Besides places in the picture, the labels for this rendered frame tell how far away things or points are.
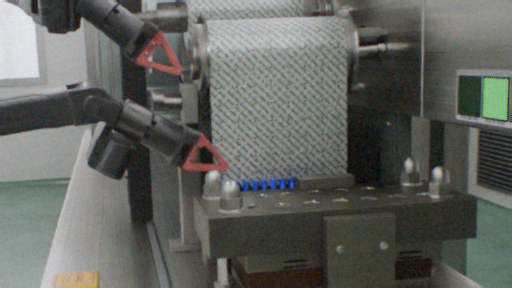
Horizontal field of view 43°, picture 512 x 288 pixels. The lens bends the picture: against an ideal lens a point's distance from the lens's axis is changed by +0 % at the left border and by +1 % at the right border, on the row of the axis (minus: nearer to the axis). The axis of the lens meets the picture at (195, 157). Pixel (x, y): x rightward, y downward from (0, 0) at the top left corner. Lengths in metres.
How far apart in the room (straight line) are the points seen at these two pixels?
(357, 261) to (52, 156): 5.89
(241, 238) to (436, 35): 0.42
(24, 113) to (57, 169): 5.72
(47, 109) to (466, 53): 0.61
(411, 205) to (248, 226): 0.24
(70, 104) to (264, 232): 0.36
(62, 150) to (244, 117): 5.67
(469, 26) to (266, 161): 0.38
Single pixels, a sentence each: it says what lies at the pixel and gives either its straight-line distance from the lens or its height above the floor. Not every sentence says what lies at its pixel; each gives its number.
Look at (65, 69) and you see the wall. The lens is 6.64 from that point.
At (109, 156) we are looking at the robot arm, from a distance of 1.05.
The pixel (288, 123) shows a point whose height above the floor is 1.13.
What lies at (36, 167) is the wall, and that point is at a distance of 6.75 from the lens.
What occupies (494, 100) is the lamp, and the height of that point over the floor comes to 1.18.
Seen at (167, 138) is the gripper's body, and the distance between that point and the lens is 1.05.
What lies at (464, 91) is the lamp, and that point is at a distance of 0.97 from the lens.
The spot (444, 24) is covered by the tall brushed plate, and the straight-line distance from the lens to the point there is 1.03.
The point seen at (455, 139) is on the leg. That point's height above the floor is 1.07.
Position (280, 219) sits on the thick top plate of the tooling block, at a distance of 0.92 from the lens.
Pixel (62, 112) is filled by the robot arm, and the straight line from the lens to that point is 1.02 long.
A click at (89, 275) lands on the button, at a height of 0.92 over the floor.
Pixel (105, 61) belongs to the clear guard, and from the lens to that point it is 2.10.
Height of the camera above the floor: 1.26
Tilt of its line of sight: 9 degrees down
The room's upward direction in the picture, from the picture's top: 2 degrees counter-clockwise
